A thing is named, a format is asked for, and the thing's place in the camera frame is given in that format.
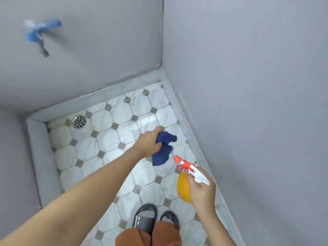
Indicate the person's right hand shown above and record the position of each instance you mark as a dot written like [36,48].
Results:
[201,195]

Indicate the person's left hand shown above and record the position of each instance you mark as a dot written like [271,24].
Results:
[147,144]

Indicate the person's left fingers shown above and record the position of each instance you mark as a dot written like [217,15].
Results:
[158,131]

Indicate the person's right thumb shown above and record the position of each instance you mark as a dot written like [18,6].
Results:
[190,185]

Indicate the orange spray bottle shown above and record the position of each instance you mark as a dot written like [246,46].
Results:
[185,180]

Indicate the dark blue cleaning cloth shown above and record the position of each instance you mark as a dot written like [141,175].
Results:
[164,148]

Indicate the person's right forearm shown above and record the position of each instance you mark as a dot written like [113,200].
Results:
[215,229]

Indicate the person's left forearm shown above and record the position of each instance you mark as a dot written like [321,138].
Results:
[69,199]

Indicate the black slide sandal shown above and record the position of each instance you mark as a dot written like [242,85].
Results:
[144,217]
[169,219]

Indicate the person's orange trousers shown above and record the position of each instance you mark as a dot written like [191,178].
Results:
[148,235]

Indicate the round metal floor drain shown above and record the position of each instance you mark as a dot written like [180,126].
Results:
[78,122]

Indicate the blue wall tap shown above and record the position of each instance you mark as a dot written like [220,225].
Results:
[38,33]

